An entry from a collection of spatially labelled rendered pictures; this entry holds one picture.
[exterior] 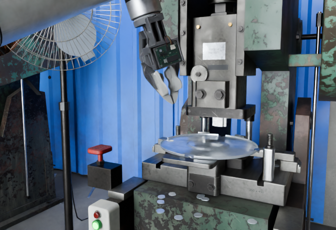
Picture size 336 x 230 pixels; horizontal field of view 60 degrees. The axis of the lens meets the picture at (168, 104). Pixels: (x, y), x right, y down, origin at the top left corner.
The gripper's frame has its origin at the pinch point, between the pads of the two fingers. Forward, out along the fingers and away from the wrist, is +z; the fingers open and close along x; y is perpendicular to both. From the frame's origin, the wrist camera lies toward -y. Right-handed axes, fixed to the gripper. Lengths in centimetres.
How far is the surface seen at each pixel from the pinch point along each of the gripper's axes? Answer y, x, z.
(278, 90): -18, 46, 16
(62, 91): -89, -25, -5
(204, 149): -4.1, 6.2, 18.0
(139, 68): -169, 36, 2
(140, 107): -169, 26, 33
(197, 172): -6.3, 2.9, 24.6
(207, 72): -12.7, 17.8, -0.9
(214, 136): -19.5, 17.2, 22.1
